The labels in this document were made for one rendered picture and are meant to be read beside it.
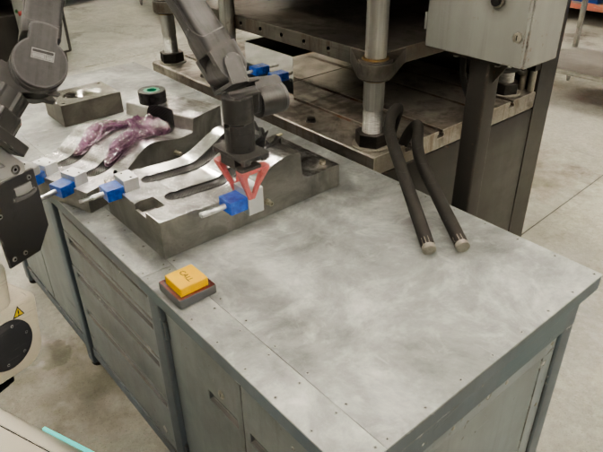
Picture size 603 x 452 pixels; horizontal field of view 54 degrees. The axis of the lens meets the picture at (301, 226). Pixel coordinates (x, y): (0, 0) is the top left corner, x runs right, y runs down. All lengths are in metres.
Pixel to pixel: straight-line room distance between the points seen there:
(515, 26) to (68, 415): 1.73
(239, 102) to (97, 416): 1.31
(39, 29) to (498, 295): 0.90
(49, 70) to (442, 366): 0.76
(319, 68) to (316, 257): 1.01
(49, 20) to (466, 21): 1.01
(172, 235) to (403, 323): 0.50
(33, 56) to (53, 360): 1.54
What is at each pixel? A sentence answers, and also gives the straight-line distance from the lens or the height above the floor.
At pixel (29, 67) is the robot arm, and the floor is 1.26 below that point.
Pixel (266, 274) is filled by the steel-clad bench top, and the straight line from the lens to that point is 1.21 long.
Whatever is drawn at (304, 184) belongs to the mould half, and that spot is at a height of 0.84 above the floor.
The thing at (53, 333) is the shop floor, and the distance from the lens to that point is 2.47.
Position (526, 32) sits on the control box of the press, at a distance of 1.55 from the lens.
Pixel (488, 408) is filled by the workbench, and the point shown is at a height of 0.61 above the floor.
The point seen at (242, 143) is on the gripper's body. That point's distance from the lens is 1.12.
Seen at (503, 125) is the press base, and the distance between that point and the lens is 2.24.
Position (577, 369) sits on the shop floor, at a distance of 2.32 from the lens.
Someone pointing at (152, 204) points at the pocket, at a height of 0.87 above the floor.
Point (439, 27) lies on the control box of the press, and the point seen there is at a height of 1.13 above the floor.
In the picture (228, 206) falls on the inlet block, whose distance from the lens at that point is 1.16.
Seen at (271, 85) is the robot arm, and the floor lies 1.15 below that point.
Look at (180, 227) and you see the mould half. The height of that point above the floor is 0.86.
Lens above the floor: 1.51
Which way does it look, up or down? 32 degrees down
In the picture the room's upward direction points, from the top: 1 degrees counter-clockwise
